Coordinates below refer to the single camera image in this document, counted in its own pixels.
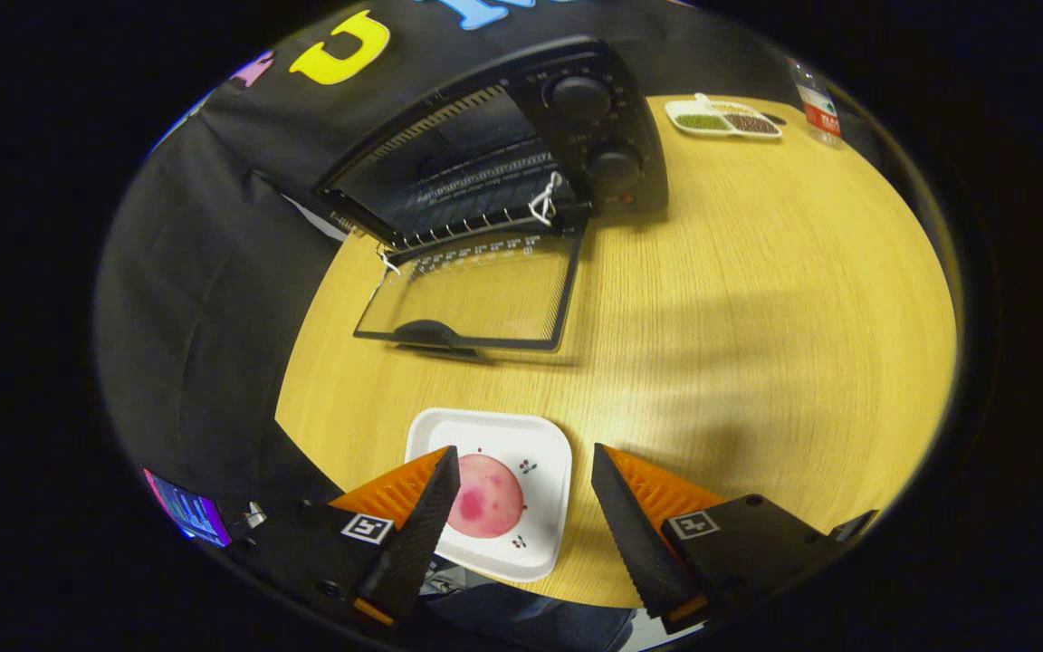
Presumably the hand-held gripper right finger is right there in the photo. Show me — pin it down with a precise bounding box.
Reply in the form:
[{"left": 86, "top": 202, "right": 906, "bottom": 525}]
[{"left": 591, "top": 443, "right": 880, "bottom": 635}]

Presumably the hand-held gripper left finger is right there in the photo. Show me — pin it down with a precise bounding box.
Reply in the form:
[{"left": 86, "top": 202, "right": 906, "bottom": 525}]
[{"left": 232, "top": 446, "right": 462, "bottom": 628}]

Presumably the pink round food slice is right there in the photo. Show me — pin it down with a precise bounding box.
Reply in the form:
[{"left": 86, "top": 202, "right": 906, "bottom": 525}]
[{"left": 446, "top": 454, "right": 525, "bottom": 540}]

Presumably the white square plate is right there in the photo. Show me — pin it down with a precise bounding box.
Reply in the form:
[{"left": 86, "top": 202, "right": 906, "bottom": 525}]
[{"left": 405, "top": 407, "right": 573, "bottom": 582}]

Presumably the black toaster oven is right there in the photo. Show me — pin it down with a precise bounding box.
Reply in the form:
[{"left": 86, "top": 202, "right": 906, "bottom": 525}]
[{"left": 315, "top": 36, "right": 670, "bottom": 363}]

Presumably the person's blue trouser leg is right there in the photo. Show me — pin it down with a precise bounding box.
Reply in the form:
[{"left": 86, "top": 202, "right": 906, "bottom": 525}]
[{"left": 422, "top": 561, "right": 640, "bottom": 652}]

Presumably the lit phone screen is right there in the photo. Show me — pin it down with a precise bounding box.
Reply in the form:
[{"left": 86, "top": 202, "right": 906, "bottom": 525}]
[{"left": 143, "top": 468, "right": 233, "bottom": 549}]

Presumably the black backdrop cloth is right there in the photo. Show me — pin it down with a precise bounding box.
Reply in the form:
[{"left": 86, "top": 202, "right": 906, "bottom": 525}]
[{"left": 91, "top": 0, "right": 857, "bottom": 544}]

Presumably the white divided bean dish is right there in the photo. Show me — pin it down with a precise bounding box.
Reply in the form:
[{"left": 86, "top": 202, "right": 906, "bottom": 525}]
[{"left": 665, "top": 92, "right": 783, "bottom": 141}]

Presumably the clear plastic water bottle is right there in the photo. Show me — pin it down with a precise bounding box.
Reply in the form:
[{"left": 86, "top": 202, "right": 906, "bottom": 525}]
[{"left": 789, "top": 56, "right": 844, "bottom": 149}]

